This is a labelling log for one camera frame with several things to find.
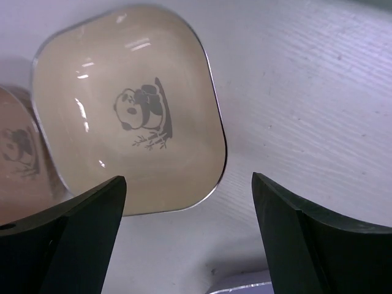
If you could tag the cream square panda plate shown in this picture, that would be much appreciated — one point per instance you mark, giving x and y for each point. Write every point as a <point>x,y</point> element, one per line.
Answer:
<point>130,93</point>

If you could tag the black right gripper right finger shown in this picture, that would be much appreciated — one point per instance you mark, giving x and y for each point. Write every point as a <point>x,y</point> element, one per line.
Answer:
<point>312,249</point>

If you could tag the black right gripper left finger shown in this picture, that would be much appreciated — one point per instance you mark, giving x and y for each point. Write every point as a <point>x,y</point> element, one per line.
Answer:
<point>65,248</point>

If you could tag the purple square plate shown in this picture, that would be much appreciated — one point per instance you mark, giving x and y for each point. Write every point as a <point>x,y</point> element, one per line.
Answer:
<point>258,288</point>

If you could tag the brown square panda plate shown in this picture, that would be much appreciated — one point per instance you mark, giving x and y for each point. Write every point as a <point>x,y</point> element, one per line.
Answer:
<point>29,181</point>

